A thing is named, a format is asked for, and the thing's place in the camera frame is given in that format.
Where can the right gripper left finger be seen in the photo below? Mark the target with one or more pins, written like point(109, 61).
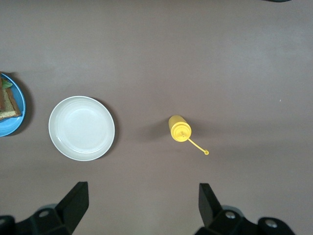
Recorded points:
point(71, 208)

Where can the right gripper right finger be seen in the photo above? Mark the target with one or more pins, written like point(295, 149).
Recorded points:
point(212, 210)

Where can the yellow mustard squeeze bottle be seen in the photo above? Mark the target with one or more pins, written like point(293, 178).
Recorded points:
point(181, 128)

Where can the brown bread slice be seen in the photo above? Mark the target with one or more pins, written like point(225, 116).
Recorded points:
point(8, 107)

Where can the green lettuce leaf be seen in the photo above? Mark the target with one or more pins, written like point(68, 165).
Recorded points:
point(6, 85)

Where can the beige round plate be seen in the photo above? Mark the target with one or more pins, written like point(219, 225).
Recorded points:
point(82, 128)

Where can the blue round plate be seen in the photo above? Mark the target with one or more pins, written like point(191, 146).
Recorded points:
point(12, 124)

